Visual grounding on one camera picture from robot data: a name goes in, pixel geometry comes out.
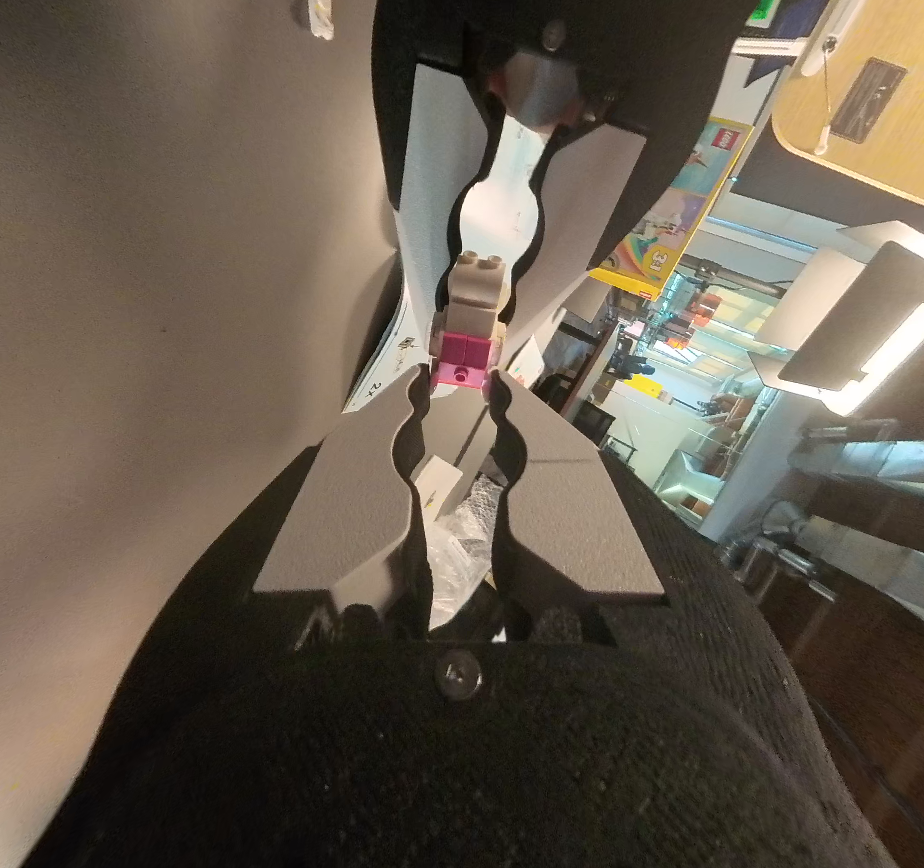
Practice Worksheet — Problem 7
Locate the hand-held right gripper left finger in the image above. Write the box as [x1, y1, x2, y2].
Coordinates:
[251, 366, 436, 631]

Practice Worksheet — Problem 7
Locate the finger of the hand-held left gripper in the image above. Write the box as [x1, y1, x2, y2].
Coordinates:
[501, 119, 648, 338]
[394, 62, 506, 338]

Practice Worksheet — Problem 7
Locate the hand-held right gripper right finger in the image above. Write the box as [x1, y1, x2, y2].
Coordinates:
[489, 369, 667, 616]

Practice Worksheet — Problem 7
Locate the white lego animal model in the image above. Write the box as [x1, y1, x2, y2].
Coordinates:
[427, 251, 511, 397]

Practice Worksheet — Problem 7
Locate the yellow lego box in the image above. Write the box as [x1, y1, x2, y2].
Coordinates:
[587, 117, 757, 304]

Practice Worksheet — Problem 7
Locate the open light blue booklet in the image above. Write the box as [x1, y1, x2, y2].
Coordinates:
[343, 116, 553, 414]

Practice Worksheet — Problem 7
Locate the white closed booklet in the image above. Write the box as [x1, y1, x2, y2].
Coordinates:
[417, 455, 464, 523]

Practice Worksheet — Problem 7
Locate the clear plastic bag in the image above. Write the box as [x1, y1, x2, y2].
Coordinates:
[426, 477, 510, 631]

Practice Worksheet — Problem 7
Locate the small booklet with orange figure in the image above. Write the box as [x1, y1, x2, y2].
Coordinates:
[507, 334, 544, 390]

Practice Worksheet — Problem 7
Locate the white ceiling lamp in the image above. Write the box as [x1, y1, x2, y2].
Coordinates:
[745, 220, 924, 416]

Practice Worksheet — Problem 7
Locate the light wooden chair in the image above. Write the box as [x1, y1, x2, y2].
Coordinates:
[729, 0, 924, 206]

